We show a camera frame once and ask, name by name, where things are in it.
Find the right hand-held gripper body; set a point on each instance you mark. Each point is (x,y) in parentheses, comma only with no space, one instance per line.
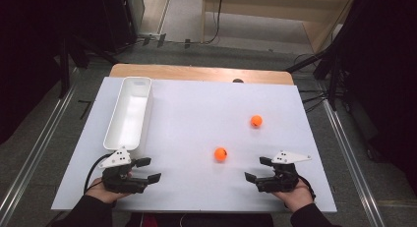
(278,182)

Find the wooden table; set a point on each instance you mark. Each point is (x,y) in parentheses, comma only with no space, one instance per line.
(196,72)

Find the orange ball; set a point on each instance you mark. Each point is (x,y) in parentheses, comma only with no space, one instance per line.
(220,154)
(256,121)

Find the person's right hand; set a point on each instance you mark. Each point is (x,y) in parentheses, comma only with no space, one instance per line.
(296,199)

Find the aluminium floor rail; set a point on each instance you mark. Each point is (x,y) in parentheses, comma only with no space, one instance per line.
(350,161)
(39,145)

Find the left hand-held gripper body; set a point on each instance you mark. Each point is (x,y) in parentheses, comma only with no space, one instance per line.
(118,182)

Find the black metal stand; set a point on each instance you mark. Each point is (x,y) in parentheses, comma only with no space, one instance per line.
(64,69)
(332,76)

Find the person's left hand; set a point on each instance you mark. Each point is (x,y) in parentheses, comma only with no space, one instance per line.
(103,194)

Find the person's dark clothing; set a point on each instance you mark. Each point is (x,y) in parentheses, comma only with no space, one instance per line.
(213,220)

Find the black cabinet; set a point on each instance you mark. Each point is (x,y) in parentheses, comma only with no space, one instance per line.
(118,17)

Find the light wooden frame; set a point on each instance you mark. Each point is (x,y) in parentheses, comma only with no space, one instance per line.
(262,11)

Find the white plastic bin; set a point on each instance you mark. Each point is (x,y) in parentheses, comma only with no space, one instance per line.
(129,119)

